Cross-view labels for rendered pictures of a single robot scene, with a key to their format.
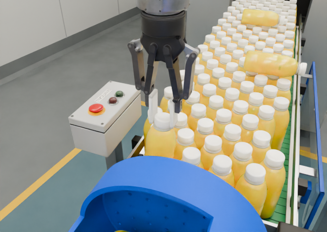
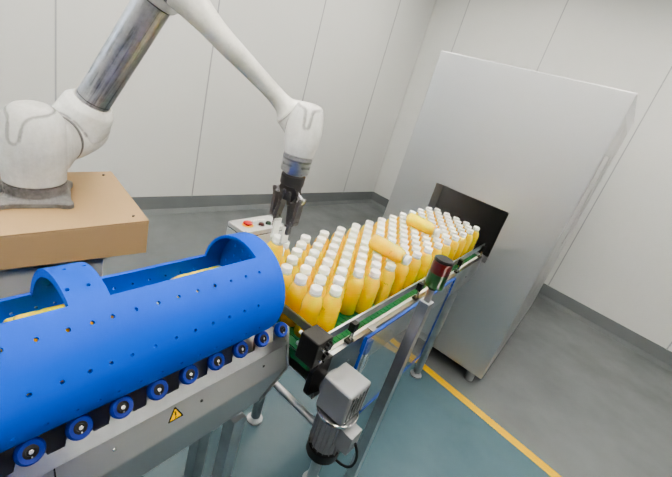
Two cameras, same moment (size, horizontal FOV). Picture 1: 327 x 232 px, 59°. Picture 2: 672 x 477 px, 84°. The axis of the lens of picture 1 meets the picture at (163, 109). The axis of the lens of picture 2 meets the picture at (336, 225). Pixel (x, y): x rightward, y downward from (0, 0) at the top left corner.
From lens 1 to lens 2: 71 cm
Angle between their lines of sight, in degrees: 17
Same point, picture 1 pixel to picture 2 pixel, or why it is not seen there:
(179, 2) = (298, 171)
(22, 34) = (241, 175)
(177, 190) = (248, 243)
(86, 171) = not seen: hidden behind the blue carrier
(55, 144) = not seen: hidden behind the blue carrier
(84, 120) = (236, 226)
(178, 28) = (296, 184)
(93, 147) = not seen: hidden behind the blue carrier
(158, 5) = (287, 168)
